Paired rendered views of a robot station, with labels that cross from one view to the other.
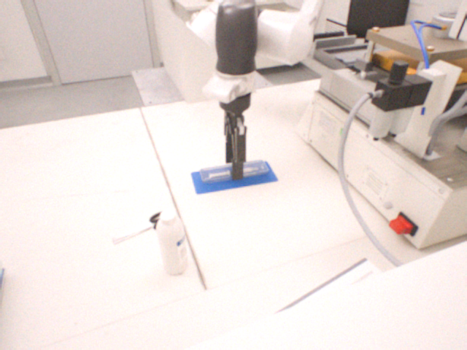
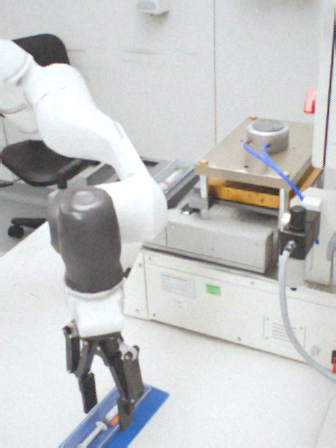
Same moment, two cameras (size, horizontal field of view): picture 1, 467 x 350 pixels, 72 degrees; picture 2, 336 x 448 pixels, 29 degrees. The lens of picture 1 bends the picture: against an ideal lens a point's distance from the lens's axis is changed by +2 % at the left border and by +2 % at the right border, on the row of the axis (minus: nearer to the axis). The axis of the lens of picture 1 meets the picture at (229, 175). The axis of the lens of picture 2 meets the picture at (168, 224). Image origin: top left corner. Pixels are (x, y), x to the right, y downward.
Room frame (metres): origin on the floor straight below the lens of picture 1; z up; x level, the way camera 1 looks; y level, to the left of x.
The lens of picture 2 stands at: (0.03, 0.44, 1.57)
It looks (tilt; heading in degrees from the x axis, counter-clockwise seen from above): 29 degrees down; 318
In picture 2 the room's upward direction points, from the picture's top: 3 degrees counter-clockwise
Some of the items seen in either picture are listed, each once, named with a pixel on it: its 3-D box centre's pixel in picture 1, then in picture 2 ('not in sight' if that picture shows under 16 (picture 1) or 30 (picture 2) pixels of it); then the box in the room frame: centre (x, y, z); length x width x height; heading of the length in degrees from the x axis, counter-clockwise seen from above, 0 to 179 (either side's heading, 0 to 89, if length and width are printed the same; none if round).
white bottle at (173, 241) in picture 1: (172, 241); not in sight; (0.40, 0.11, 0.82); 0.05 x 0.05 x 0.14
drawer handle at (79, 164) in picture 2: (323, 39); (79, 167); (1.15, -0.32, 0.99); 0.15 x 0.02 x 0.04; 109
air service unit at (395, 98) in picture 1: (396, 100); (296, 241); (0.54, -0.30, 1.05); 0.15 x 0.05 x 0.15; 109
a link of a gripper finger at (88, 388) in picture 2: (230, 152); (89, 393); (0.73, 0.00, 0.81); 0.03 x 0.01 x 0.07; 104
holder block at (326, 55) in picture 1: (357, 57); (150, 183); (0.98, -0.38, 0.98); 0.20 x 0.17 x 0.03; 109
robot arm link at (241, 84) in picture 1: (228, 83); (96, 301); (0.67, 0.00, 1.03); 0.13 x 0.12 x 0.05; 104
